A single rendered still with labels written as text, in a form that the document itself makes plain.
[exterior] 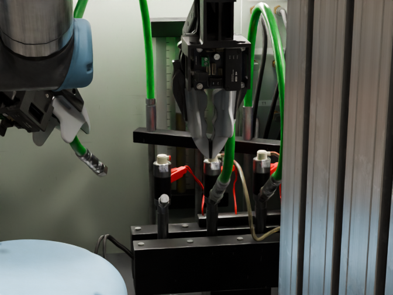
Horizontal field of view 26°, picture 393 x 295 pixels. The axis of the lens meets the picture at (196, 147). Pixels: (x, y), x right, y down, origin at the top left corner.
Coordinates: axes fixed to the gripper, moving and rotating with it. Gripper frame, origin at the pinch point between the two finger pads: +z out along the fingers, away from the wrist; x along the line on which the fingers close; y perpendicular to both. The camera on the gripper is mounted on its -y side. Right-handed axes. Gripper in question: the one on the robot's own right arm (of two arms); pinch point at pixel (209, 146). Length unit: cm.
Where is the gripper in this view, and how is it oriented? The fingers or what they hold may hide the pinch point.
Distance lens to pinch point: 103.6
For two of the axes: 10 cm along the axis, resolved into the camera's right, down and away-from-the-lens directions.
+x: 9.9, -0.4, 1.3
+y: 1.4, 2.9, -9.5
